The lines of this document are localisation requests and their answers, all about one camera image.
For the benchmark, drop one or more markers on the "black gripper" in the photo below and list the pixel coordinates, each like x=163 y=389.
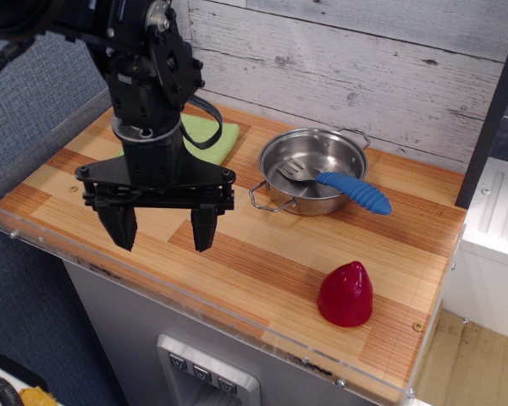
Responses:
x=156 y=170

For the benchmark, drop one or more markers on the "red toy potato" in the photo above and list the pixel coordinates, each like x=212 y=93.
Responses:
x=345 y=297

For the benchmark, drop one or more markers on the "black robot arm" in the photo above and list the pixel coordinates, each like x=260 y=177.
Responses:
x=151 y=75

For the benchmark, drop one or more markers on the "green folded cloth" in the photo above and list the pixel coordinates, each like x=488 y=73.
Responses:
x=209 y=140

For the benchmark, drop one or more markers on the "grey cabinet with dispenser panel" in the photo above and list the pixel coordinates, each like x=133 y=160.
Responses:
x=163 y=355

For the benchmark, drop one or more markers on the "clear acrylic guard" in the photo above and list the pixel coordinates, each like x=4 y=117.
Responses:
x=265 y=269

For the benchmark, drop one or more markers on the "yellow tape object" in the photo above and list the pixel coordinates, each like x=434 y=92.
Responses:
x=35 y=396

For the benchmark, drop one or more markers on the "white toy sink counter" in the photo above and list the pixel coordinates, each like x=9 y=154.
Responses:
x=476 y=286

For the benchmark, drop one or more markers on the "blue handled metal spatula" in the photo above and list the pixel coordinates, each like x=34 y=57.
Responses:
x=359 y=191

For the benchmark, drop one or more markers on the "black post right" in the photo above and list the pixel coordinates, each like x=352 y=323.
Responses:
x=485 y=140

